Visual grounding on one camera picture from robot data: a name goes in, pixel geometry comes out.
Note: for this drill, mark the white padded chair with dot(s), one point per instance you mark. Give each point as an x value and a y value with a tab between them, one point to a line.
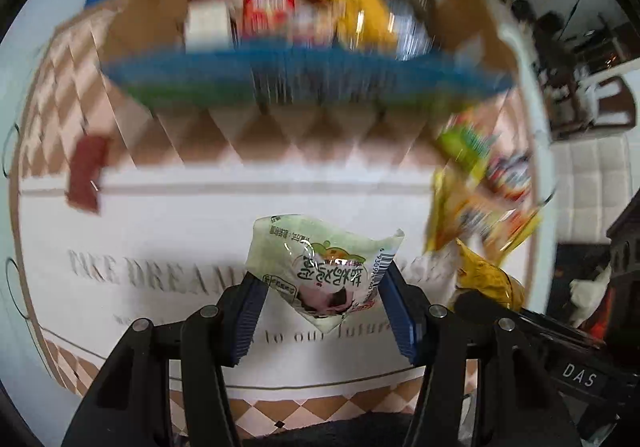
587	187

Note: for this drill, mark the yellow chip packet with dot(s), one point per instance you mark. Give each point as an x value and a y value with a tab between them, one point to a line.
475	217

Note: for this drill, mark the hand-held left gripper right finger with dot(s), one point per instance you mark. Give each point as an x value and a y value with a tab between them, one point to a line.
400	322

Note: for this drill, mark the white goose plush toy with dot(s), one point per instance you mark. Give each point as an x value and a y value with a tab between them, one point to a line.
590	292

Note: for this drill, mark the brown wooden chair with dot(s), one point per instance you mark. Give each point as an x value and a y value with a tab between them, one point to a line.
617	99

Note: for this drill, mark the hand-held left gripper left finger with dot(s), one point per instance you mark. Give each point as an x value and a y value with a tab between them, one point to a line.
248	322

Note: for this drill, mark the white snack packet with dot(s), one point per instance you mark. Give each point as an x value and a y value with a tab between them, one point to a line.
207	26

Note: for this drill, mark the large yellow snack packet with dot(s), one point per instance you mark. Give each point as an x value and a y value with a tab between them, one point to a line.
360	4

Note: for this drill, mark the cardboard box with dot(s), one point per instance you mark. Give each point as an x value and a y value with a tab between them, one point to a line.
300	77

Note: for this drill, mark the red bag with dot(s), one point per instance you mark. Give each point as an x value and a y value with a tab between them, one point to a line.
600	322

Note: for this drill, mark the silver cookie packet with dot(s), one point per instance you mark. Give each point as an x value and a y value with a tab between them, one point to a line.
312	27

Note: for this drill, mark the green candy packet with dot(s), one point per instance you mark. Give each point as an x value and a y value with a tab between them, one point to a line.
465	144

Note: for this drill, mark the brown panda snack packet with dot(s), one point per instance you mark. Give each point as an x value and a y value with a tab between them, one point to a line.
510	173

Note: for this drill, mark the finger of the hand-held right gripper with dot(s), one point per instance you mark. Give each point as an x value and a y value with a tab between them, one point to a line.
550	332

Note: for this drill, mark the gold triangular snack packet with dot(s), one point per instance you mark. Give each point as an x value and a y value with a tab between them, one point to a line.
485	277

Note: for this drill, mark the dark red packet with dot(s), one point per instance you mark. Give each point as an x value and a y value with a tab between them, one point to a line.
87	174

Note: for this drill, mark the pale green snack packet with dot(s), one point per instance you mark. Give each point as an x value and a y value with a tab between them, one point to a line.
325	267

